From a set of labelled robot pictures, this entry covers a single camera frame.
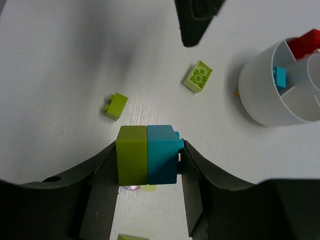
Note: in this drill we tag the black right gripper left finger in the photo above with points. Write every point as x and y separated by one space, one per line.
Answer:
77 204

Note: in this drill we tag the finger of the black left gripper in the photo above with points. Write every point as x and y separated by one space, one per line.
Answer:
194 17

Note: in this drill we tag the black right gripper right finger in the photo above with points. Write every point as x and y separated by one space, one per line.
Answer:
221 206

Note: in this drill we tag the teal lego brick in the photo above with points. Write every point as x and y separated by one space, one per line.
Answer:
163 147
279 76

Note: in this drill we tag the red lego brick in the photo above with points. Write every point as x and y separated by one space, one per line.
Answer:
305 44

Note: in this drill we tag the purple half-round lego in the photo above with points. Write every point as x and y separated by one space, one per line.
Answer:
132 187

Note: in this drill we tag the light green upturned lego brick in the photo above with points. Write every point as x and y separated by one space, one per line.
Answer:
197 77

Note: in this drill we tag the light green half-round lego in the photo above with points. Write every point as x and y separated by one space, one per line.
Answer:
148 188

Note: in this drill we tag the small lime lego brick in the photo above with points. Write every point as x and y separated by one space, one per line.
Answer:
115 106

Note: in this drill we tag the white round divided container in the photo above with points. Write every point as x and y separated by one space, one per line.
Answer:
278 90

